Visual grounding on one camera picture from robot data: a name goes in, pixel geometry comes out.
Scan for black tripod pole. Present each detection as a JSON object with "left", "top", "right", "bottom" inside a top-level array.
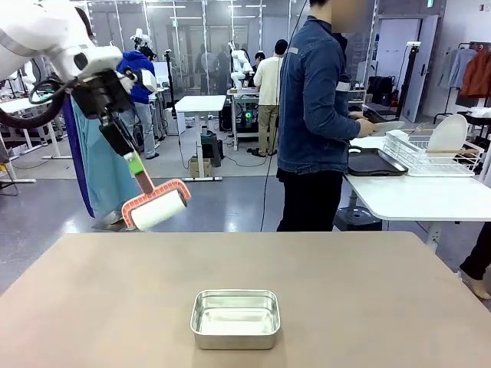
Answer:
[{"left": 393, "top": 41, "right": 422, "bottom": 130}]

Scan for white door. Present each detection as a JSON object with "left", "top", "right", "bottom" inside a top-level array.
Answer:
[{"left": 402, "top": 15, "right": 440, "bottom": 123}]

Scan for person in cream shirt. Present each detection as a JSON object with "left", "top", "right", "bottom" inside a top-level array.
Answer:
[{"left": 252, "top": 38, "right": 285, "bottom": 158}]

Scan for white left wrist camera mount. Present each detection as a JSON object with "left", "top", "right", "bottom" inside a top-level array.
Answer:
[{"left": 120, "top": 67, "right": 159, "bottom": 94}]

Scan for dark brown serving tray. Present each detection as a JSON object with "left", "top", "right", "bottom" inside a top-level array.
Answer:
[{"left": 346, "top": 147, "right": 409, "bottom": 177}]

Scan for black clothes rack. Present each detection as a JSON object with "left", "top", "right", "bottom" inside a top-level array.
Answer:
[{"left": 433, "top": 41, "right": 491, "bottom": 126}]

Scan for black plastic stool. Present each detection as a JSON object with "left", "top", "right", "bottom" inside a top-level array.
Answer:
[{"left": 333, "top": 205, "right": 383, "bottom": 232}]

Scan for person's right hand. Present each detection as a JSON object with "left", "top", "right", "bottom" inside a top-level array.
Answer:
[{"left": 356, "top": 118, "right": 379, "bottom": 138}]

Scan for black bags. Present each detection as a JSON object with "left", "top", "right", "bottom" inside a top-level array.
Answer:
[{"left": 367, "top": 75, "right": 396, "bottom": 107}]

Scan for person in black trousers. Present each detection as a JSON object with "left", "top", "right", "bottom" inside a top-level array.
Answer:
[{"left": 458, "top": 220, "right": 491, "bottom": 301}]

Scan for coral lint roller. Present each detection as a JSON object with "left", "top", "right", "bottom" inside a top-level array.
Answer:
[{"left": 121, "top": 170, "right": 192, "bottom": 233}]

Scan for hanging thin black cable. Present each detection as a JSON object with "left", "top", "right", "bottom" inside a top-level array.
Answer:
[{"left": 259, "top": 0, "right": 310, "bottom": 232}]

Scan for white shoe rack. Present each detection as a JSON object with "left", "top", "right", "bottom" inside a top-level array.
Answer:
[{"left": 347, "top": 86, "right": 367, "bottom": 117}]

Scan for person's right forearm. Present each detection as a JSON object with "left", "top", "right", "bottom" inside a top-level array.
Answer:
[{"left": 328, "top": 113, "right": 361, "bottom": 142}]

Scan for cardboard box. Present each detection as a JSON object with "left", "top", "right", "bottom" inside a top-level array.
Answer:
[{"left": 188, "top": 157, "right": 213, "bottom": 179}]

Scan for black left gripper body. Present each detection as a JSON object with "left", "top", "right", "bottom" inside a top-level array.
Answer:
[{"left": 71, "top": 71, "right": 136, "bottom": 120}]

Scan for orange hanging jacket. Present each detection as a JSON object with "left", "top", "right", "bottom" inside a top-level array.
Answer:
[{"left": 459, "top": 49, "right": 491, "bottom": 99}]

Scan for white wire dish rack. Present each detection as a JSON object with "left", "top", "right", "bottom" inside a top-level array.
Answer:
[{"left": 383, "top": 129, "right": 485, "bottom": 178}]

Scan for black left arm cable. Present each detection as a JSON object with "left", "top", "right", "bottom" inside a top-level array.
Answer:
[{"left": 0, "top": 76, "right": 78, "bottom": 130}]

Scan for person in denim jacket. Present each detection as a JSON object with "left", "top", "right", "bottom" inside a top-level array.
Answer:
[{"left": 275, "top": 0, "right": 370, "bottom": 233}]

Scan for rectangular steel container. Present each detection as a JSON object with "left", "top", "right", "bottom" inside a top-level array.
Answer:
[{"left": 189, "top": 289, "right": 282, "bottom": 350}]

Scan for white background table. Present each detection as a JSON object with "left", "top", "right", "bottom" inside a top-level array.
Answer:
[
  {"left": 0, "top": 95, "right": 66, "bottom": 183},
  {"left": 174, "top": 94, "right": 228, "bottom": 182}
]

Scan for long-haired woman in blue gown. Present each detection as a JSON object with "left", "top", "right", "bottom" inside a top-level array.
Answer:
[{"left": 63, "top": 5, "right": 149, "bottom": 233}]

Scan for dark stool with cup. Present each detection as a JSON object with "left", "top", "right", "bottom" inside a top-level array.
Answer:
[{"left": 200, "top": 129, "right": 226, "bottom": 168}]

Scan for white side table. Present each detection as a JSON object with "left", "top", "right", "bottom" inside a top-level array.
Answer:
[{"left": 343, "top": 136, "right": 491, "bottom": 224}]

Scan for light blue hanging shirt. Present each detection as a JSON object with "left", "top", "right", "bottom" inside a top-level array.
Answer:
[{"left": 447, "top": 48, "right": 477, "bottom": 91}]

